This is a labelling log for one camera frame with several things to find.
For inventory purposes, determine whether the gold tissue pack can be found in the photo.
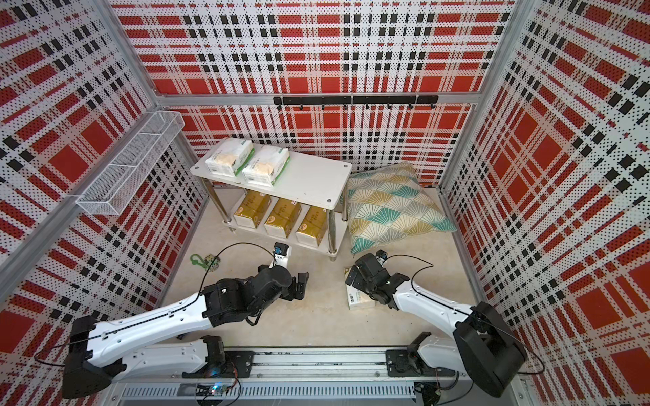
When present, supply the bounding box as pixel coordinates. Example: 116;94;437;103
296;206;328;248
234;190;271;229
264;198;301;239

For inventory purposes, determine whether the white tissue pack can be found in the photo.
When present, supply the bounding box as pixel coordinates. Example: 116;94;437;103
241;145;290;186
206;139;255;177
345;285;376;311

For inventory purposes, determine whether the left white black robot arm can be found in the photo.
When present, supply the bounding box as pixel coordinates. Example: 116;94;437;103
62;265;309;399

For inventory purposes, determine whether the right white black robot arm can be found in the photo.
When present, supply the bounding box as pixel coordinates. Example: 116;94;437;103
345;250;528;398

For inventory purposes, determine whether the white two-tier shelf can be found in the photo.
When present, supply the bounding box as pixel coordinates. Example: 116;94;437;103
191;140;351;260

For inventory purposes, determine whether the green gold patterned cushion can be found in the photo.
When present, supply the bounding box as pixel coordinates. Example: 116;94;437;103
346;163;456;255

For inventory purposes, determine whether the green circuit board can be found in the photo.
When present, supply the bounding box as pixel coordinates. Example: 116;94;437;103
195;384;231;398

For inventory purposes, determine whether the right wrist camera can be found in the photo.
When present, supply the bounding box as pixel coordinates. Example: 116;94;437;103
376;250;389;264

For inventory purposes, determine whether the green figure keychain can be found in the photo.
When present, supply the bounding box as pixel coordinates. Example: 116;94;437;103
190;254;220;272

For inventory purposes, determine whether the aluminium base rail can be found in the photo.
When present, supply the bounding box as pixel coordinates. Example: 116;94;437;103
101;347;463;405

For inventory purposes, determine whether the white wire mesh basket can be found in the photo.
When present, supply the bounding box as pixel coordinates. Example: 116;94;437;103
76;110;184;216

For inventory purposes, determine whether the black wall hook rail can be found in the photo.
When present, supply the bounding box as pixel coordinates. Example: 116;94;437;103
273;95;439;108

